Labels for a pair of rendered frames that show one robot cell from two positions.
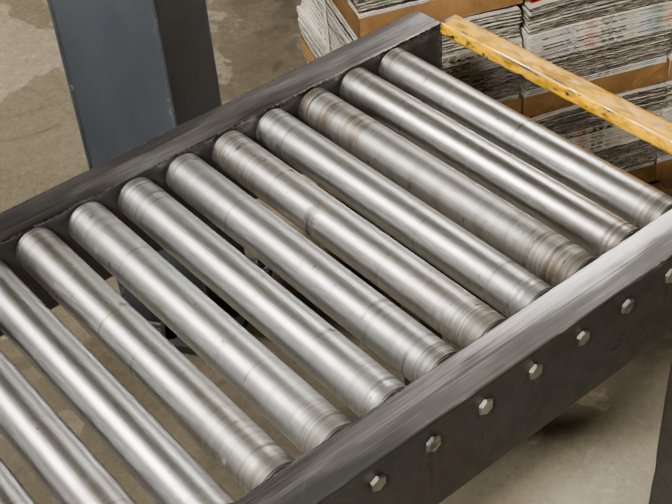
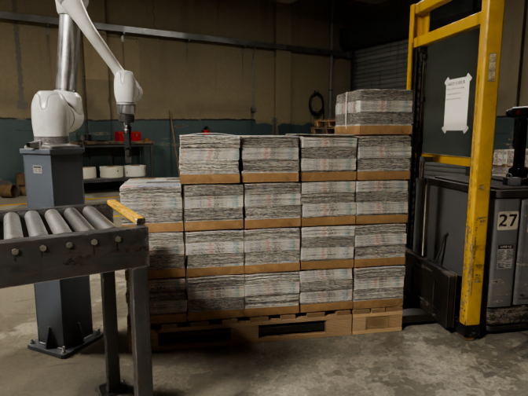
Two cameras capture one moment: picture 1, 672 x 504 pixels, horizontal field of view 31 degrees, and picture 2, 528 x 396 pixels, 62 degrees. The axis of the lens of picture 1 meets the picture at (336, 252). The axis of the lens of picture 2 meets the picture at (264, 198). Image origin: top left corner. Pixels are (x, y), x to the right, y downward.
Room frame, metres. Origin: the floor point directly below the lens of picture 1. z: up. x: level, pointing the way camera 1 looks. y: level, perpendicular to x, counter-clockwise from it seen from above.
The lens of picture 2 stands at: (-0.26, -0.92, 1.09)
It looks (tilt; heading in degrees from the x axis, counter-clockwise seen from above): 9 degrees down; 5
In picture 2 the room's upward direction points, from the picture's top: straight up
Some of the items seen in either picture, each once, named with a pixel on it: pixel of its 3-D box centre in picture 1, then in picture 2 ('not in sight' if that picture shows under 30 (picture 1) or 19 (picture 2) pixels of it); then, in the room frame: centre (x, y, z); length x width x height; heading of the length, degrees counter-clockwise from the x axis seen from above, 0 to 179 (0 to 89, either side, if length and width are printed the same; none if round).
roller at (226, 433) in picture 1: (144, 353); not in sight; (0.86, 0.20, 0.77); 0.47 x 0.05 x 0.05; 36
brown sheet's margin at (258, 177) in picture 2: not in sight; (264, 174); (2.06, -0.71, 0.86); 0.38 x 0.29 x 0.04; 14
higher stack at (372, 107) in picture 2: not in sight; (368, 209); (2.22, -1.28, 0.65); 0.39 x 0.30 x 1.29; 15
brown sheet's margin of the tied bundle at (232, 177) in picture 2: not in sight; (210, 177); (1.87, -0.46, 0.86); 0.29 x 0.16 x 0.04; 103
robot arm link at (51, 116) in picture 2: not in sight; (50, 113); (1.79, 0.30, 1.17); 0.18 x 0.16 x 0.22; 11
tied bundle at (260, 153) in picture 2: not in sight; (265, 157); (2.06, -0.71, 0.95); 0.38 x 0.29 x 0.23; 14
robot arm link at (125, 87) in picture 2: not in sight; (126, 86); (1.89, -0.04, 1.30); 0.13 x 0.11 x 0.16; 11
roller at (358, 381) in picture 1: (250, 291); not in sight; (0.93, 0.09, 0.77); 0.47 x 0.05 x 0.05; 36
